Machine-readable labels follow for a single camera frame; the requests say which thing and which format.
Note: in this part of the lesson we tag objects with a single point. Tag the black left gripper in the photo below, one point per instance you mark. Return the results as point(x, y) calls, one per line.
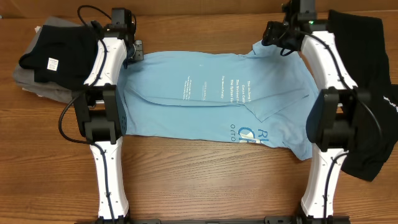
point(139, 55)

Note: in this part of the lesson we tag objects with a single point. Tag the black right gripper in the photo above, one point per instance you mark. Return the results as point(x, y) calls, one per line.
point(272, 34)

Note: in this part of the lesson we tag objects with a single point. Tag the light blue printed t-shirt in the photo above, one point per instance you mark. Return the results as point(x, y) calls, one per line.
point(260, 97)

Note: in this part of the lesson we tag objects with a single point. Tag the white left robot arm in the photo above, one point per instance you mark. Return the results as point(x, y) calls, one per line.
point(102, 119)

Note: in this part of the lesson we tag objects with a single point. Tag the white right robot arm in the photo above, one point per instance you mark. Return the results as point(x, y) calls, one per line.
point(333, 123)

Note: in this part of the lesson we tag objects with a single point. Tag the black garment on right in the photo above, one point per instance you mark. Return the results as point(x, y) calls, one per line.
point(361, 46)

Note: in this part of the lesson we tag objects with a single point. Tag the folded black garment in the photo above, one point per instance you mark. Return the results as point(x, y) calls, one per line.
point(62, 55)

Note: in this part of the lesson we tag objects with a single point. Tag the folded grey garment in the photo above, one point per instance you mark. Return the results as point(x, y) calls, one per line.
point(25, 77)

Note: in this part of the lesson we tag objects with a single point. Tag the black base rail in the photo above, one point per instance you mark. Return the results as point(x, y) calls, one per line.
point(199, 221)

